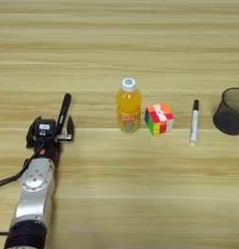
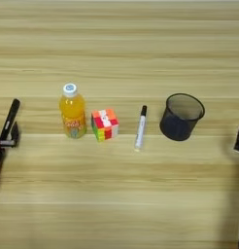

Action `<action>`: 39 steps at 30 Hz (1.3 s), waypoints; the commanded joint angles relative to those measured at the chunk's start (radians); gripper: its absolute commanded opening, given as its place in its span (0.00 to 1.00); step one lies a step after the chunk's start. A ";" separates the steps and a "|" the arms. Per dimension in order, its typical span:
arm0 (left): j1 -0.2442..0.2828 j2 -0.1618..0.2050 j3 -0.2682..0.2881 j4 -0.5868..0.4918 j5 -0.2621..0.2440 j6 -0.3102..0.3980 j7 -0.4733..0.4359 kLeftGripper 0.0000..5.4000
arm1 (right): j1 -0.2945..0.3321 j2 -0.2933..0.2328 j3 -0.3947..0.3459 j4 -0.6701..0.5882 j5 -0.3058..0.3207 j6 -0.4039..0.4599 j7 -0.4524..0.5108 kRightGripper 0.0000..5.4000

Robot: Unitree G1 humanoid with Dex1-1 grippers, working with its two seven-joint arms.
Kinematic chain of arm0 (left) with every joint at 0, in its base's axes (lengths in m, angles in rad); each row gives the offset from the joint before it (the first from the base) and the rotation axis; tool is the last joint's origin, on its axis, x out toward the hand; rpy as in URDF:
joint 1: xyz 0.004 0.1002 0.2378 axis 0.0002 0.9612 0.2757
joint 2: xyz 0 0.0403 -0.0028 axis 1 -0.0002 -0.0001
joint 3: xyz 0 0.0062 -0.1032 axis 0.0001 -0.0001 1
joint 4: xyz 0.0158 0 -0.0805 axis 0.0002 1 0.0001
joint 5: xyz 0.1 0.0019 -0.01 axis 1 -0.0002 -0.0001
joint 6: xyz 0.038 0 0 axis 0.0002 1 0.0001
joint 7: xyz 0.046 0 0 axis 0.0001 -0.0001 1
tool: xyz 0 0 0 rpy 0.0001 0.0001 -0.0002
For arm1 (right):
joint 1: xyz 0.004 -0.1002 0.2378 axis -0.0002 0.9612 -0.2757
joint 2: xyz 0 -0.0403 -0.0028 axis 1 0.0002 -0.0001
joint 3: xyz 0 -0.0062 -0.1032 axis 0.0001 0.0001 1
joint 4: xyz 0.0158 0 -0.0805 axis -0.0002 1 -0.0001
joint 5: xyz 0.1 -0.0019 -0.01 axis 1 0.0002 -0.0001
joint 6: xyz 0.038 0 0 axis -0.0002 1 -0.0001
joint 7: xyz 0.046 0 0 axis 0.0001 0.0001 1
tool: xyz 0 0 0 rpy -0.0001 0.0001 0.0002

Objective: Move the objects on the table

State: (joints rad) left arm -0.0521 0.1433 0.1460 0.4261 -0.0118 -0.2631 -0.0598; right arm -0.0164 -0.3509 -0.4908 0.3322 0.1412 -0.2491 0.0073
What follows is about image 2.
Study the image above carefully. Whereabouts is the black rounded gripper post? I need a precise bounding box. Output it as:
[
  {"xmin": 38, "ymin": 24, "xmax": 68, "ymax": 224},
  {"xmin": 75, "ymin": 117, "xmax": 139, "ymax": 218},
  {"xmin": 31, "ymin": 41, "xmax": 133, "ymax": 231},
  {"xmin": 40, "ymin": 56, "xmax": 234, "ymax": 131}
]
[{"xmin": 0, "ymin": 98, "xmax": 21, "ymax": 142}]

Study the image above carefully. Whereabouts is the white marker pen black cap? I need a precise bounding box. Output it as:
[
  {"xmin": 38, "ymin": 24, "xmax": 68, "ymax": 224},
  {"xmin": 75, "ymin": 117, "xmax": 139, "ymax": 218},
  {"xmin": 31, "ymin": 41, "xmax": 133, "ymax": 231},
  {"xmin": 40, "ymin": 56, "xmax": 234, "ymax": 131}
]
[{"xmin": 133, "ymin": 104, "xmax": 149, "ymax": 152}]

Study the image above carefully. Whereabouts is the colourful Rubik's cube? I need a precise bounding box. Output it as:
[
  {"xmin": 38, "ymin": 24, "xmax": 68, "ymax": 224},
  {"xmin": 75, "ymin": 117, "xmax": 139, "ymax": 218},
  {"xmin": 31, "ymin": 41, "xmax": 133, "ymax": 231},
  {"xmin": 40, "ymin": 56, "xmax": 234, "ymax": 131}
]
[{"xmin": 90, "ymin": 108, "xmax": 120, "ymax": 143}]

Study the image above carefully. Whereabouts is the black mesh pen cup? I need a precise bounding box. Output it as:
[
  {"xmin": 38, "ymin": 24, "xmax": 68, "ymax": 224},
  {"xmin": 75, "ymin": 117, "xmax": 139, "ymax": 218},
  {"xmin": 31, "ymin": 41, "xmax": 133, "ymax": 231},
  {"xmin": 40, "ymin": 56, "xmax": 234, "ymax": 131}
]
[{"xmin": 158, "ymin": 92, "xmax": 206, "ymax": 142}]

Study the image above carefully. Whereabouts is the orange juice bottle white cap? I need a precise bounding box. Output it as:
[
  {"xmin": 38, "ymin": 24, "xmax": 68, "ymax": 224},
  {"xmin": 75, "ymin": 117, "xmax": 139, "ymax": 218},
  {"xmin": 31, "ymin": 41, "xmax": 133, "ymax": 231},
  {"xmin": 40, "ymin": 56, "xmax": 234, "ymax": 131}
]
[{"xmin": 58, "ymin": 83, "xmax": 87, "ymax": 140}]

